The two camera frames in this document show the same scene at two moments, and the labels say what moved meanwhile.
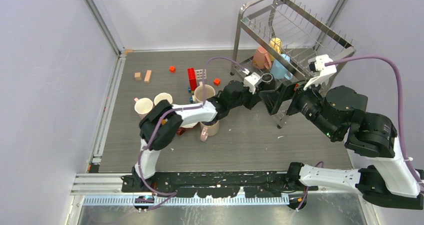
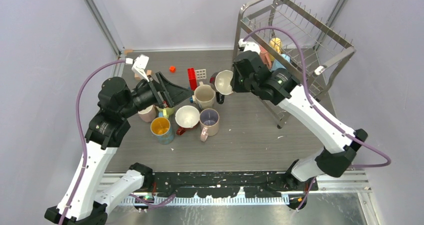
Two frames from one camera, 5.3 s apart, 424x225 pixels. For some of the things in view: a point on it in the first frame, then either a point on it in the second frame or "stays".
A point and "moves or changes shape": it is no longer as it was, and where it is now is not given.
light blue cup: x=279 y=71 stays
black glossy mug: x=268 y=82 moves or changes shape
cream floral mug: x=198 y=92 stays
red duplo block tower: x=191 y=75 stays
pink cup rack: x=209 y=128 stays
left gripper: x=253 y=98 -> x=173 y=93
